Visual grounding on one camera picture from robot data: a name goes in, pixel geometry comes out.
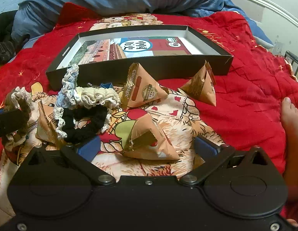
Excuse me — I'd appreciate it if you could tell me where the bare foot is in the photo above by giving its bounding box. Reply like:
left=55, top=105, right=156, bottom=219
left=281, top=97, right=298, bottom=201

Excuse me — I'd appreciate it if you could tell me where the brown triangular packet left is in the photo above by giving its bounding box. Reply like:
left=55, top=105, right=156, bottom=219
left=36, top=101, right=62, bottom=150

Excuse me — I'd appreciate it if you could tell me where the black crochet scrunchie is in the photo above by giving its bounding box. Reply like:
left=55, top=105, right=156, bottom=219
left=62, top=105, right=108, bottom=144

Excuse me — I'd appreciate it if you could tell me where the black metal rack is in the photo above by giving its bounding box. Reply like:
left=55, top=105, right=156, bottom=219
left=284, top=51, right=298, bottom=80

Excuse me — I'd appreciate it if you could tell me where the red quilted bedspread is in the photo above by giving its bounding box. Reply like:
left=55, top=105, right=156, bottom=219
left=0, top=2, right=298, bottom=224

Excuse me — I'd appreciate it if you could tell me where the blue plush blanket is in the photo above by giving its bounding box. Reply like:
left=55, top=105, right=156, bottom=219
left=12, top=0, right=273, bottom=49

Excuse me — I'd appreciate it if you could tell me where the brown white crochet scrunchie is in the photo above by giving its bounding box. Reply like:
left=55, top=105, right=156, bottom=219
left=2, top=87, right=34, bottom=151

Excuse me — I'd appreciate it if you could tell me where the black clothing pile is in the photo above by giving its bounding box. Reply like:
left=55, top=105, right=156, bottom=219
left=0, top=10, right=30, bottom=65

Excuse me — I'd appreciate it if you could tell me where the brown triangular packet Choco Magic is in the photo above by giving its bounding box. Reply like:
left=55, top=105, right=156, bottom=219
left=121, top=63, right=168, bottom=110

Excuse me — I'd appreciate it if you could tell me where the cream crochet scrunchie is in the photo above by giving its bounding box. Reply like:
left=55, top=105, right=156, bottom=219
left=74, top=87, right=121, bottom=109

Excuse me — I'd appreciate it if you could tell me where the blue binder clip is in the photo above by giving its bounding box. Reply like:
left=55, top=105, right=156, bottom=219
left=99, top=82, right=114, bottom=89

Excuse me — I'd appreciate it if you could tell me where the colourful printed card in box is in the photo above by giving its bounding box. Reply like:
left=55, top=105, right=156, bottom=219
left=69, top=37, right=191, bottom=65

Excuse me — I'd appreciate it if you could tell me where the black shallow cardboard box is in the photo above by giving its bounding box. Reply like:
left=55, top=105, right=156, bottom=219
left=45, top=24, right=234, bottom=91

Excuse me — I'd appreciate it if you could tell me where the brown triangular packet far right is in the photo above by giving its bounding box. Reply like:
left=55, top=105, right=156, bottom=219
left=178, top=61, right=216, bottom=106

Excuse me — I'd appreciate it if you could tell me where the brown triangular snack packet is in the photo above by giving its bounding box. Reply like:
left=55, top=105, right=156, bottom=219
left=121, top=114, right=179, bottom=161

